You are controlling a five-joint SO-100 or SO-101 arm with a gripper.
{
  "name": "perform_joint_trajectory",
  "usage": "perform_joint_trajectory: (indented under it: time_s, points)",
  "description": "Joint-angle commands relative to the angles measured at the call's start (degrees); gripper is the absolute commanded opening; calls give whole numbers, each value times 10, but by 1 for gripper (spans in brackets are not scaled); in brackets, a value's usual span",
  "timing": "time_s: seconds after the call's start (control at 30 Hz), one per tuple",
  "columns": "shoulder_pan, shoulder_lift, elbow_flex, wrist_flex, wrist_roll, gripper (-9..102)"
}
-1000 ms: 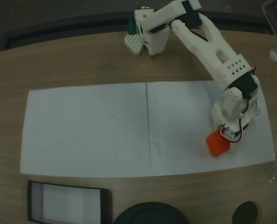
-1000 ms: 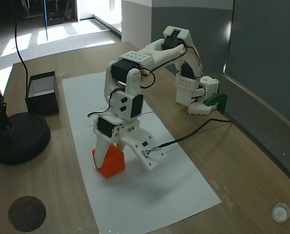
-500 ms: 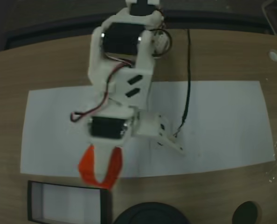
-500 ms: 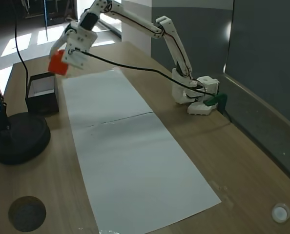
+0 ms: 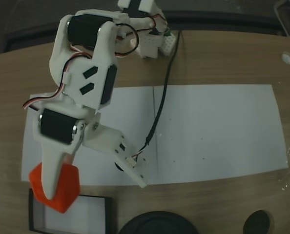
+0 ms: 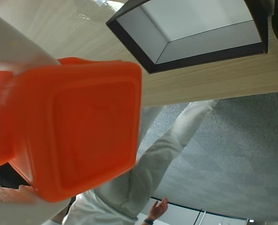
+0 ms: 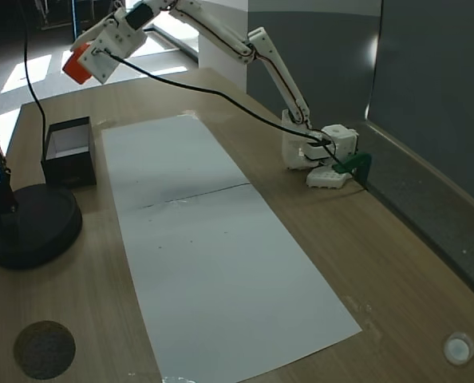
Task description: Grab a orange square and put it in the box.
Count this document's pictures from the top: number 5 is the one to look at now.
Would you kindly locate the orange cube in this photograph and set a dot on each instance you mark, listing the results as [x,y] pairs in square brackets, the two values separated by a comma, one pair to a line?
[67,187]

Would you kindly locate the dark brown open box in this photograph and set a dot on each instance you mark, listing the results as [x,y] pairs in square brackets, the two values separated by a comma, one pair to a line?
[106,214]

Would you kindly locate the white paper sheet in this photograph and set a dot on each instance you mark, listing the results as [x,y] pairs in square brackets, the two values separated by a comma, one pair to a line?
[125,117]
[220,131]

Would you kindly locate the black desk lamp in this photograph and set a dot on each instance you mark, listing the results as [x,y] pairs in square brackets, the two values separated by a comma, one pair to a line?
[159,223]

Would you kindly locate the green clamp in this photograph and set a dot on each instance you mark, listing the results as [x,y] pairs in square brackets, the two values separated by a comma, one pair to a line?
[168,31]

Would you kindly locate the white round table cap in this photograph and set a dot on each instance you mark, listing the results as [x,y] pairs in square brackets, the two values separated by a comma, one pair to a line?
[287,58]

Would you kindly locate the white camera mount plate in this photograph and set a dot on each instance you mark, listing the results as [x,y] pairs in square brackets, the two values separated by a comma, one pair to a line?
[106,139]

